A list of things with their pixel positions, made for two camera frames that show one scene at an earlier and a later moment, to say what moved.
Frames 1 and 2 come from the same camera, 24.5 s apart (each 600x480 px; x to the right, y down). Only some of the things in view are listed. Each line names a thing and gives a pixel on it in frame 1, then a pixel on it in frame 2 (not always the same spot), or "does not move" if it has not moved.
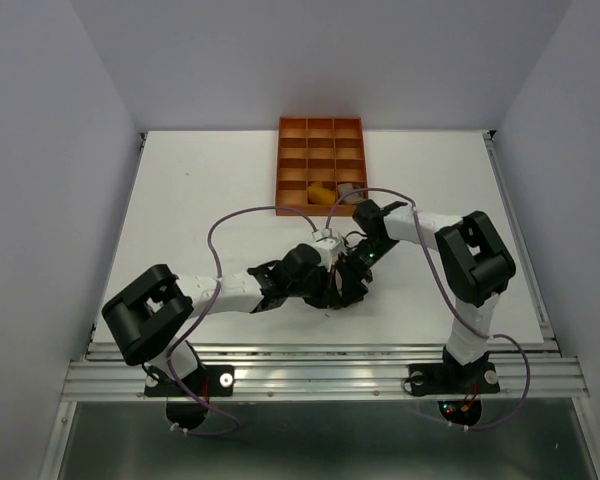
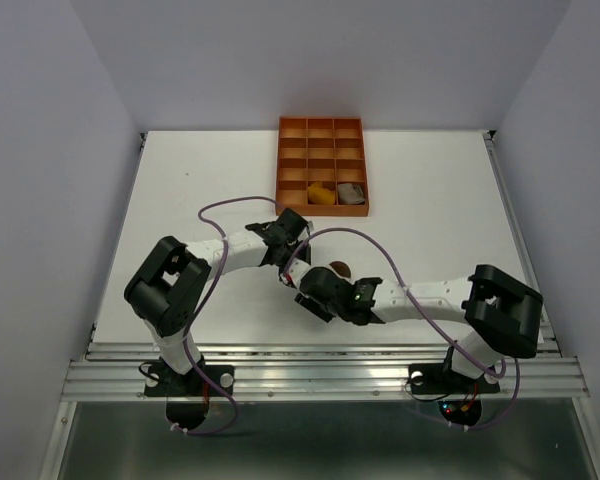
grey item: x=351 y=198 does not move
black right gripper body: x=361 y=258 → x=327 y=311
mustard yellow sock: x=318 y=195 does not move
